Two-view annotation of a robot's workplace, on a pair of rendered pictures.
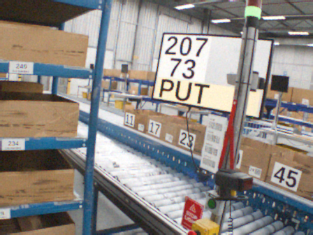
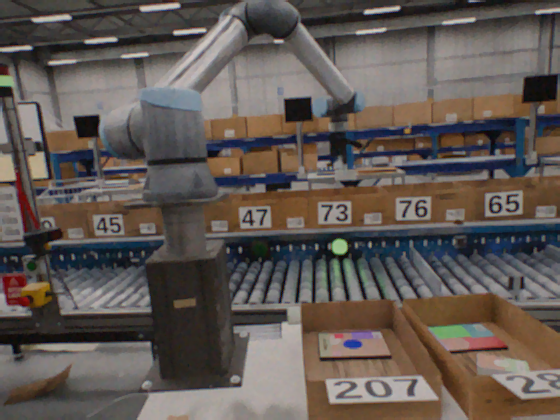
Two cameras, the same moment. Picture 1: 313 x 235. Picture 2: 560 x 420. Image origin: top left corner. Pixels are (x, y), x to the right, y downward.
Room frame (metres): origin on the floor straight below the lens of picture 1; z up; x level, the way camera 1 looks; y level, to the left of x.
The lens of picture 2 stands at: (-0.74, 0.12, 1.35)
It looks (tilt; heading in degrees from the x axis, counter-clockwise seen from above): 11 degrees down; 316
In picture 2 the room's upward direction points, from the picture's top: 4 degrees counter-clockwise
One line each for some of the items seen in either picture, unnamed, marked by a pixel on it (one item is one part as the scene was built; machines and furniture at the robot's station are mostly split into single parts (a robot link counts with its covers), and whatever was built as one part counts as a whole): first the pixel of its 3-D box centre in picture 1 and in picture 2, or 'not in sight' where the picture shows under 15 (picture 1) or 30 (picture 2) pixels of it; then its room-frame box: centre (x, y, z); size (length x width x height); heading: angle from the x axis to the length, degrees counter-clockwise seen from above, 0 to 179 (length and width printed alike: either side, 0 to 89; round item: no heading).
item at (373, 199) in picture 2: not in sight; (345, 206); (0.43, -1.55, 0.96); 0.39 x 0.29 x 0.17; 39
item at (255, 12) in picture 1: (253, 8); (3, 77); (0.91, -0.23, 1.62); 0.05 x 0.05 x 0.06
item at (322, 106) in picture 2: not in sight; (327, 107); (0.39, -1.37, 1.47); 0.12 x 0.12 x 0.09; 5
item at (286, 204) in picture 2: not in sight; (272, 210); (0.74, -1.31, 0.96); 0.39 x 0.29 x 0.17; 39
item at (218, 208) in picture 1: (214, 203); (34, 264); (0.89, -0.21, 0.95); 0.07 x 0.03 x 0.07; 39
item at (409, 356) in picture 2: not in sight; (357, 350); (-0.23, -0.64, 0.80); 0.38 x 0.28 x 0.10; 133
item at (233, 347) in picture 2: not in sight; (194, 306); (0.14, -0.40, 0.91); 0.26 x 0.26 x 0.33; 44
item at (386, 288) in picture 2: not in sight; (383, 280); (0.06, -1.27, 0.72); 0.52 x 0.05 x 0.05; 129
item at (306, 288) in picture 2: not in sight; (306, 282); (0.31, -1.07, 0.72); 0.52 x 0.05 x 0.05; 129
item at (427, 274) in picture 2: not in sight; (423, 270); (-0.07, -1.37, 0.76); 0.46 x 0.01 x 0.09; 129
